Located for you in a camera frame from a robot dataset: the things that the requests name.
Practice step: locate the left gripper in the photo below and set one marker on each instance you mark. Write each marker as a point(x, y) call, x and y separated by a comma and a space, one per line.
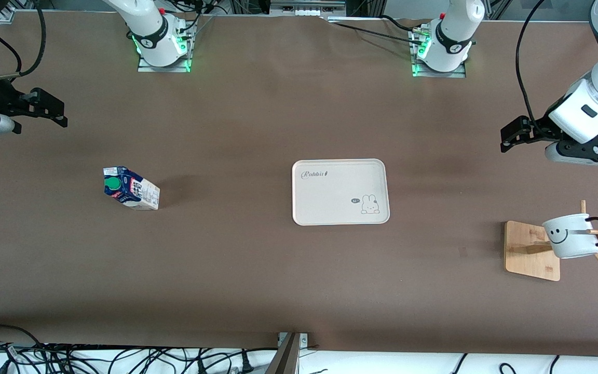
point(537, 130)

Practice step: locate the blue white milk carton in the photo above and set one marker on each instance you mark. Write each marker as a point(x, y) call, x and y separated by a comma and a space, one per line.
point(133, 189)

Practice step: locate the white smiley face mug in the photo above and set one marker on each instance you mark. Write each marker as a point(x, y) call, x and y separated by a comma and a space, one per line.
point(571, 239)

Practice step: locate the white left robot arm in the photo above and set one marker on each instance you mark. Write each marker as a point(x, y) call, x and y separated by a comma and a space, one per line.
point(452, 34)

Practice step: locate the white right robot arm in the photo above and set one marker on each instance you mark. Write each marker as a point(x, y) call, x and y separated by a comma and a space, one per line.
point(148, 28)

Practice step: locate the cream rabbit print tray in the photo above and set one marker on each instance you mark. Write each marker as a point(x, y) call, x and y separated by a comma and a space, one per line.
point(330, 202)

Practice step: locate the wooden mug tree stand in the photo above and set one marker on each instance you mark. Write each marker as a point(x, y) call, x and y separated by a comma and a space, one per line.
point(530, 257)

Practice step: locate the brown table cover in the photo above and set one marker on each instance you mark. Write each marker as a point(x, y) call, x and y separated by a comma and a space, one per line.
point(299, 291)

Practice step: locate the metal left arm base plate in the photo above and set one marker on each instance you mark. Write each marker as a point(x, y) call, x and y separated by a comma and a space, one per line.
point(460, 74)

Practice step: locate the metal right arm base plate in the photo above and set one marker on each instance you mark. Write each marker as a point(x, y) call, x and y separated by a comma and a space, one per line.
point(148, 68)

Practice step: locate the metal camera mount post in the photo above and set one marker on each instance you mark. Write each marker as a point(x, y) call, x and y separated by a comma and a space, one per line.
point(286, 358)

